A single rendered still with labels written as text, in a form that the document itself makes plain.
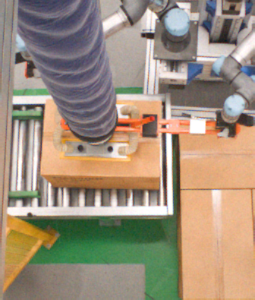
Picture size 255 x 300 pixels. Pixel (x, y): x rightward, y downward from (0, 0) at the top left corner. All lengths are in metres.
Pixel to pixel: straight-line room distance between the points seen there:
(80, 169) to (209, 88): 1.24
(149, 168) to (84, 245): 1.09
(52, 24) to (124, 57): 2.67
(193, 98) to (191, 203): 0.80
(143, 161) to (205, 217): 0.58
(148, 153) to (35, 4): 1.68
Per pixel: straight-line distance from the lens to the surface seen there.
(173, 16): 2.75
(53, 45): 1.49
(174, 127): 2.57
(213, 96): 3.73
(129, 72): 3.99
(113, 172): 2.84
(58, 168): 2.88
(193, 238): 3.21
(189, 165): 3.26
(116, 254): 3.75
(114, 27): 2.37
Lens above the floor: 3.74
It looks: 75 degrees down
